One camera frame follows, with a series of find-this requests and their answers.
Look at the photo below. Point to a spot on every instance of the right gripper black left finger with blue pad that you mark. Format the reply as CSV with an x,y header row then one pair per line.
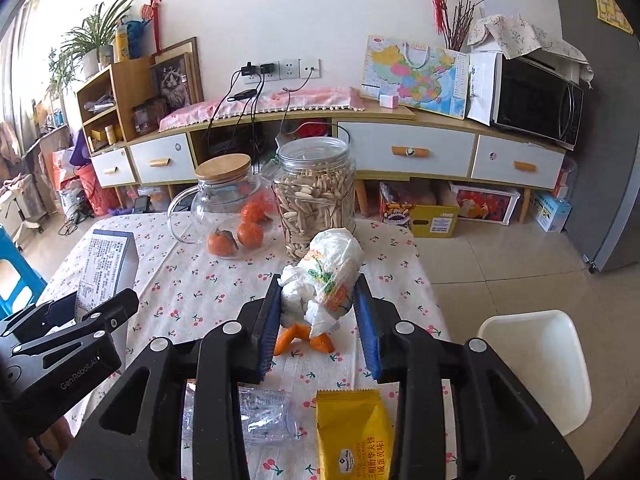
x,y
135,431

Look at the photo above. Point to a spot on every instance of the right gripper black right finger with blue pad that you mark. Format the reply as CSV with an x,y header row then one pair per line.
x,y
501,430

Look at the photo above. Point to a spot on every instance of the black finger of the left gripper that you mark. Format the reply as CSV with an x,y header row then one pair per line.
x,y
39,328

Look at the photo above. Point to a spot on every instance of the blue milk carton box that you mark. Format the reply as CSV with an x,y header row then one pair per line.
x,y
111,266

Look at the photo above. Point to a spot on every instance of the clear crushed plastic bottle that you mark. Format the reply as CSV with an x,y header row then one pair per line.
x,y
268,418

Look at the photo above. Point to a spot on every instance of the yellow snack bag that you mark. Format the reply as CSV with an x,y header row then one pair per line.
x,y
354,434

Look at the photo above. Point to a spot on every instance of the orange peel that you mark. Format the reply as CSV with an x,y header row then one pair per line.
x,y
299,332

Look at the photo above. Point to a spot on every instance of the white tissue wrapper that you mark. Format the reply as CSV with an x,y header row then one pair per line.
x,y
319,290

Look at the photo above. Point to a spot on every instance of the white trash bin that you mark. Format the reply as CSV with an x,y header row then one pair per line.
x,y
543,349

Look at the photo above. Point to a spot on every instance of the blue plastic stool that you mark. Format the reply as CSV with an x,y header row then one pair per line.
x,y
28,283

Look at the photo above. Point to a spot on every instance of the orange persimmon fruit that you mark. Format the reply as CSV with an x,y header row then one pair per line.
x,y
253,212
250,235
221,243

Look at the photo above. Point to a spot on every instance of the yellow cardboard box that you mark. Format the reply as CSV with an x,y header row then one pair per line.
x,y
424,206

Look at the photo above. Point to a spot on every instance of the white box red picture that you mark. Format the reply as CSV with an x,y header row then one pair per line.
x,y
492,205

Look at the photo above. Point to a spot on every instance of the glass jar bamboo lid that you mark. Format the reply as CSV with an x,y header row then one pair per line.
x,y
224,184

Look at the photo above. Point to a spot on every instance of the blue white small box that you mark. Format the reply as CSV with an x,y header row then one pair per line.
x,y
549,212

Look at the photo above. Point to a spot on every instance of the wooden tv cabinet white drawers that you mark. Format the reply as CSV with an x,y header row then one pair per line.
x,y
387,145

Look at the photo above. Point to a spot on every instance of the plastic jar of seeds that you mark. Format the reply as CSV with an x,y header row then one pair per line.
x,y
314,189

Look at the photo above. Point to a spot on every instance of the framed cat picture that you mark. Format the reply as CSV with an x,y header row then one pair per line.
x,y
176,74

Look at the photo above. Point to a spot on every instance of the green potted plant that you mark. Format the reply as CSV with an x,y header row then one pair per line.
x,y
82,45

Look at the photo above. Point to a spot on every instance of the small pink white box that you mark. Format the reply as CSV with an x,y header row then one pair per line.
x,y
389,101

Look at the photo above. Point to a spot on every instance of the black microwave oven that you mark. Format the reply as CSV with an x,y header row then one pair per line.
x,y
531,98

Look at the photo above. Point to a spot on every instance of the colourful china map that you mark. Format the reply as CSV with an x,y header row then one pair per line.
x,y
432,79

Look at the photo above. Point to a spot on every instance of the floral cloth on microwave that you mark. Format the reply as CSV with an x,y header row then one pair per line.
x,y
515,37

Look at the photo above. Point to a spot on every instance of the dried branches bundle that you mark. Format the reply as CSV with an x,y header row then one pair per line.
x,y
457,28

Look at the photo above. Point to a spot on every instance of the yellow fridge note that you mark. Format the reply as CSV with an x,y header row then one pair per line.
x,y
610,13

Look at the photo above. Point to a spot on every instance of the silver refrigerator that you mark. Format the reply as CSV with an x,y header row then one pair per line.
x,y
604,222

